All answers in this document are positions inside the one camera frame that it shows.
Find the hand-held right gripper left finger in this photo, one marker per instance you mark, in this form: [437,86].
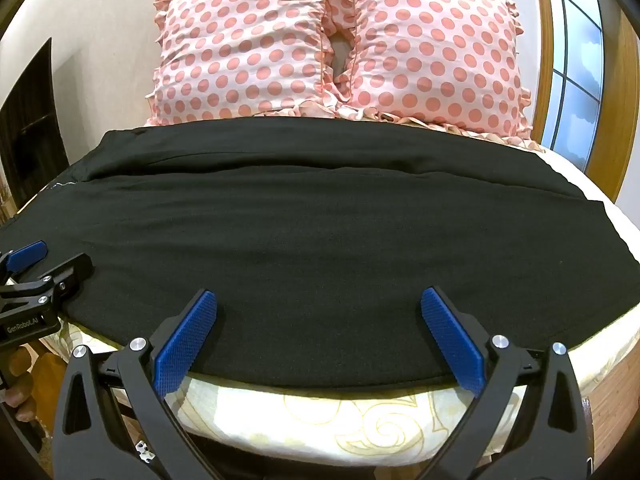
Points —
[187,335]

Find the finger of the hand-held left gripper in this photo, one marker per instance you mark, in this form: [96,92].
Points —
[70,272]
[27,255]

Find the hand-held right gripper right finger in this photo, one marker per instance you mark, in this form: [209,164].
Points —
[450,335]

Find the black pants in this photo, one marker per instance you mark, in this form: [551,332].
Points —
[320,235]

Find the person's left hand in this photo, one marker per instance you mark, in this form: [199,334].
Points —
[22,385]

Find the dark wooden furniture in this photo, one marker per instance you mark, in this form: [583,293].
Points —
[30,130]

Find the yellow patterned bed sheet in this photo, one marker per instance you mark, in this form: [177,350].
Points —
[350,422]

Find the pink polka dot pillow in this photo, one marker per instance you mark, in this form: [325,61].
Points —
[240,45]
[430,55]

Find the wooden framed window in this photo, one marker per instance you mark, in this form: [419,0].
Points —
[575,60]

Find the wooden bed frame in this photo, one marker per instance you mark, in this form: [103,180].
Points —
[615,390]

